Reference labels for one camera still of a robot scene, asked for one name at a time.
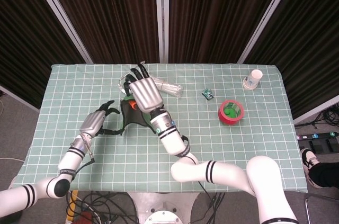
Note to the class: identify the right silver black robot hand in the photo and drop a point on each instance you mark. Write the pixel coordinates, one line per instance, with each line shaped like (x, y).
(145, 94)

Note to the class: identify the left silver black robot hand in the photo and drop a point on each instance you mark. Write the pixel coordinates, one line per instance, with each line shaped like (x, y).
(91, 124)

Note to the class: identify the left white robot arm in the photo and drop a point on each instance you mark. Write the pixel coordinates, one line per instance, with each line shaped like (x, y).
(71, 157)

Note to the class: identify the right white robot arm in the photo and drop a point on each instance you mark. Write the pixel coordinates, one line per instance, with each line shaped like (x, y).
(172, 139)

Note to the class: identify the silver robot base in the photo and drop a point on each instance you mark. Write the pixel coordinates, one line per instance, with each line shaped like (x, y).
(164, 208)

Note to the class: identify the bundle of clear plastic straws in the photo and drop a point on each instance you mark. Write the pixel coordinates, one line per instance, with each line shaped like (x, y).
(172, 89)

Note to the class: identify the small green packet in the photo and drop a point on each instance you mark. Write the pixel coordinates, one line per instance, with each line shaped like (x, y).
(208, 94)

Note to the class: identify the red tape roll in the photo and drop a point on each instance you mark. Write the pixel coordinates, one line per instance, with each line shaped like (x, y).
(223, 119)

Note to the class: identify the yellow floor strip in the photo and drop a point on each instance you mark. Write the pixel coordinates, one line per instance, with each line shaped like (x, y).
(71, 205)

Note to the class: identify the dark ribbed partition panel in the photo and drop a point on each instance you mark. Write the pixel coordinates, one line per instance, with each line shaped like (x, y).
(312, 49)
(212, 14)
(111, 14)
(23, 44)

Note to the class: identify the green checked tablecloth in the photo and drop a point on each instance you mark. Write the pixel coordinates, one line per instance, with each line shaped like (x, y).
(225, 150)

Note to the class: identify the white paper cup blue print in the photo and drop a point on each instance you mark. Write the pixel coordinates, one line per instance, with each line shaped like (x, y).
(251, 81)

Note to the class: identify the white black sneaker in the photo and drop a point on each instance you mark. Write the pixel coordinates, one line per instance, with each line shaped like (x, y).
(308, 160)

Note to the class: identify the black foot pedal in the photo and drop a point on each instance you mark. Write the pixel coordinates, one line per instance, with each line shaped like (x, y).
(319, 145)

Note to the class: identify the black trouser leg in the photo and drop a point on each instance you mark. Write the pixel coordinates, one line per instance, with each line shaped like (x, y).
(327, 175)

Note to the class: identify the white partition post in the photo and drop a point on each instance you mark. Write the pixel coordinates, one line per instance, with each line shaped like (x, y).
(161, 14)
(61, 14)
(270, 17)

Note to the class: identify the grey metal chair frame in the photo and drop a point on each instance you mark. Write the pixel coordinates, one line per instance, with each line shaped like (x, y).
(307, 208)

